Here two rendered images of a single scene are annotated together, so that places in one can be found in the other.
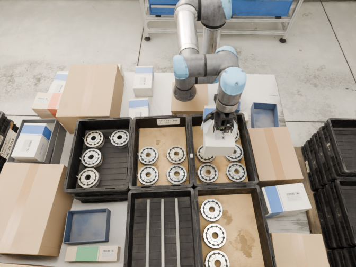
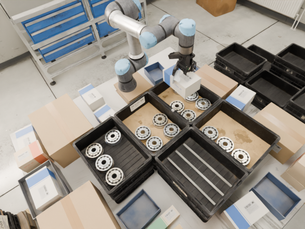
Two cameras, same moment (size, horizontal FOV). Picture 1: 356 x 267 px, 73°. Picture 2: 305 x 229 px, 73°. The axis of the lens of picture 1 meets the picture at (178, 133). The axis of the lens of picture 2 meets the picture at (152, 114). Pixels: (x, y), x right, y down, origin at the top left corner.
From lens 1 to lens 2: 0.49 m
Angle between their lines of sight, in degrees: 19
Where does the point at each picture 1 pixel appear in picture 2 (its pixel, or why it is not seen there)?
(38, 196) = (90, 215)
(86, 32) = not seen: outside the picture
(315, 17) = (154, 13)
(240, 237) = (237, 136)
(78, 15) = not seen: outside the picture
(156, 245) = (197, 179)
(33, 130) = (38, 178)
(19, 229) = not seen: outside the picture
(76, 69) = (35, 115)
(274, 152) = (212, 80)
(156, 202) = (173, 156)
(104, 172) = (121, 166)
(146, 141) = (132, 127)
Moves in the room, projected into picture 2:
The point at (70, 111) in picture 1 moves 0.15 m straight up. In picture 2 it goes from (59, 144) to (47, 131)
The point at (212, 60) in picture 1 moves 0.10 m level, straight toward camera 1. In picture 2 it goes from (165, 24) to (177, 34)
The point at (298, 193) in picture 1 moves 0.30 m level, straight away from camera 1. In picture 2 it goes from (243, 90) to (248, 62)
